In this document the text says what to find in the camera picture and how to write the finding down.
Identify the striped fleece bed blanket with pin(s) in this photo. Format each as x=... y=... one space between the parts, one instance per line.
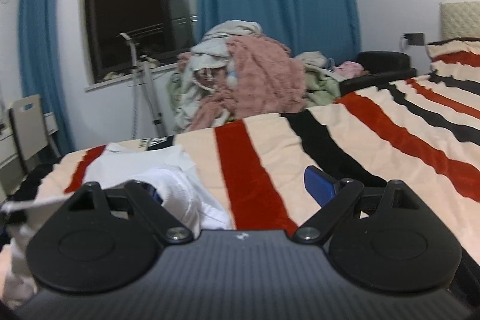
x=423 y=131

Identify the beige quilted headboard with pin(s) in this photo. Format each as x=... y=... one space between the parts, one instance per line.
x=460 y=19

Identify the grey black chair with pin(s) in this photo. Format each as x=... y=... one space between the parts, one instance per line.
x=29 y=128

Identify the silver tripod stand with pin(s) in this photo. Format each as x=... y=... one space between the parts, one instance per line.
x=143 y=84

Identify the light green blanket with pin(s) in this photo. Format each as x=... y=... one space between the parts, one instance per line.
x=321 y=87

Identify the pink fluffy blanket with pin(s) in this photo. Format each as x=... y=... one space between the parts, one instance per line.
x=268 y=80

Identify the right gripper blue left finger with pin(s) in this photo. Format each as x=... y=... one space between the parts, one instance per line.
x=153 y=193

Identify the black wall socket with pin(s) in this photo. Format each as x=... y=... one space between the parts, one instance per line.
x=414 y=38

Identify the left blue curtain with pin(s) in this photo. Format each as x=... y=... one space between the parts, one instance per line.
x=39 y=63

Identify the black armchair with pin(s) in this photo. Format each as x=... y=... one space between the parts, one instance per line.
x=382 y=67

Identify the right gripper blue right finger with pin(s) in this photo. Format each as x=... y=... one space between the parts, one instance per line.
x=322 y=187

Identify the white t-shirt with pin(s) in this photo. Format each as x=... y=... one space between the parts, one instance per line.
x=169 y=169

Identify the white dresser desk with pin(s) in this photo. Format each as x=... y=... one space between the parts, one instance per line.
x=11 y=172

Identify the pink garment on armchair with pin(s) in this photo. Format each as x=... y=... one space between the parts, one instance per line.
x=349 y=70

